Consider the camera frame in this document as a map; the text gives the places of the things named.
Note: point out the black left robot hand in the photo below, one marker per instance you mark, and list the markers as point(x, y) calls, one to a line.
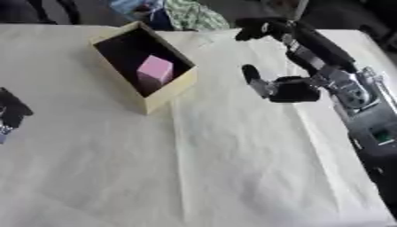
point(11, 110)

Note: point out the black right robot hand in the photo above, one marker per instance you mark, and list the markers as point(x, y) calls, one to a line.
point(315, 44)

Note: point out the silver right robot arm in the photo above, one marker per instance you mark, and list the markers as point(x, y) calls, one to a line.
point(369, 118)

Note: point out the tan cardboard box black inside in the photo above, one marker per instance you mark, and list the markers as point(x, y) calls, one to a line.
point(165, 88)

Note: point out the grey tripod leg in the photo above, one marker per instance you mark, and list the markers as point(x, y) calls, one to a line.
point(301, 9)

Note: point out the black chair legs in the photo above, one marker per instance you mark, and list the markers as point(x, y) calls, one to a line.
point(67, 11)

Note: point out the green white patterned fabric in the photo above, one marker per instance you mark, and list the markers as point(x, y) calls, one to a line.
point(199, 16)

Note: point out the pink rectangular block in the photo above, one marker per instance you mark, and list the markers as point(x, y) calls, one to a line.
point(155, 71)

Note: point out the blue bag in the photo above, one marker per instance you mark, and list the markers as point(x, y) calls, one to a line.
point(135, 9)

